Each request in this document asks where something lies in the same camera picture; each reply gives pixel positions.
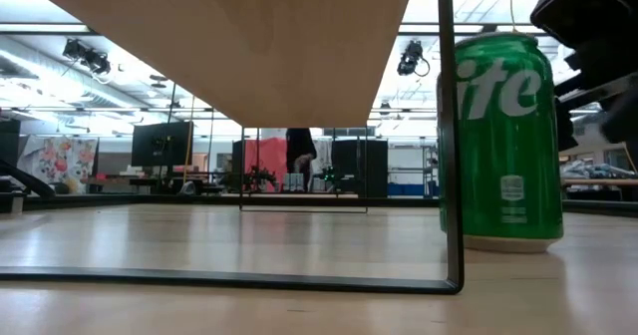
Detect green Sprite can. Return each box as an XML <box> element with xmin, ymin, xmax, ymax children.
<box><xmin>436</xmin><ymin>31</ymin><xmax>565</xmax><ymax>254</ymax></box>

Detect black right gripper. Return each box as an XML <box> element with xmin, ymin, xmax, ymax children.
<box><xmin>529</xmin><ymin>0</ymin><xmax>638</xmax><ymax>153</ymax></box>

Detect black ceiling camera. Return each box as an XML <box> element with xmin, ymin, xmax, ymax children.
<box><xmin>61</xmin><ymin>38</ymin><xmax>113</xmax><ymax>76</ymax></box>
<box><xmin>396</xmin><ymin>39</ymin><xmax>432</xmax><ymax>79</ymax></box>

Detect black panel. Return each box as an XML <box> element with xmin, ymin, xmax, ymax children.
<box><xmin>0</xmin><ymin>119</ymin><xmax>22</xmax><ymax>168</ymax></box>

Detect black table frame rails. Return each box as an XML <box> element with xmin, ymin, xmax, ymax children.
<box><xmin>0</xmin><ymin>192</ymin><xmax>638</xmax><ymax>219</ymax></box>

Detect black computer monitor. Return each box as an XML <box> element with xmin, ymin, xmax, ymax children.
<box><xmin>131</xmin><ymin>120</ymin><xmax>194</xmax><ymax>168</ymax></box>

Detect cluttered wooden table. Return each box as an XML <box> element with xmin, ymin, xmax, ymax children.
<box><xmin>560</xmin><ymin>158</ymin><xmax>638</xmax><ymax>201</ymax></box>

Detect orange cloth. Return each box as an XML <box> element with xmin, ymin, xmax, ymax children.
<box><xmin>243</xmin><ymin>136</ymin><xmax>288</xmax><ymax>193</ymax></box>

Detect floral patterned cloth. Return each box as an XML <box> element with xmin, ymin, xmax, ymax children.
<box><xmin>17</xmin><ymin>135</ymin><xmax>100</xmax><ymax>194</ymax></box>

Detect thick black cable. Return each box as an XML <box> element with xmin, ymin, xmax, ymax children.
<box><xmin>0</xmin><ymin>159</ymin><xmax>57</xmax><ymax>199</ymax></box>

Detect cluttered desk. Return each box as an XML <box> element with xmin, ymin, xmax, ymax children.
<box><xmin>82</xmin><ymin>172</ymin><xmax>225</xmax><ymax>195</ymax></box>

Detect black cabinet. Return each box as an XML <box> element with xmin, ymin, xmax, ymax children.
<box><xmin>331</xmin><ymin>138</ymin><xmax>390</xmax><ymax>199</ymax></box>

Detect wooden shelf black metal frame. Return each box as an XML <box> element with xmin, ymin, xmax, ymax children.
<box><xmin>0</xmin><ymin>0</ymin><xmax>466</xmax><ymax>295</ymax></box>

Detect person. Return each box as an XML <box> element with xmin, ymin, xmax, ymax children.
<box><xmin>284</xmin><ymin>127</ymin><xmax>319</xmax><ymax>192</ymax></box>

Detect white patterned cloth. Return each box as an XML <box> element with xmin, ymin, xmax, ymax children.
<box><xmin>314</xmin><ymin>139</ymin><xmax>334</xmax><ymax>192</ymax></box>

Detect metal wire rack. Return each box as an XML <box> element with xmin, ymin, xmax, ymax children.
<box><xmin>422</xmin><ymin>144</ymin><xmax>441</xmax><ymax>197</ymax></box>

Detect yellow hanging cable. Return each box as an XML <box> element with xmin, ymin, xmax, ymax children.
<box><xmin>181</xmin><ymin>94</ymin><xmax>195</xmax><ymax>184</ymax></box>

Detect blue storage bins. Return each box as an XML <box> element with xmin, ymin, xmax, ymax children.
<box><xmin>387</xmin><ymin>182</ymin><xmax>440</xmax><ymax>198</ymax></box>

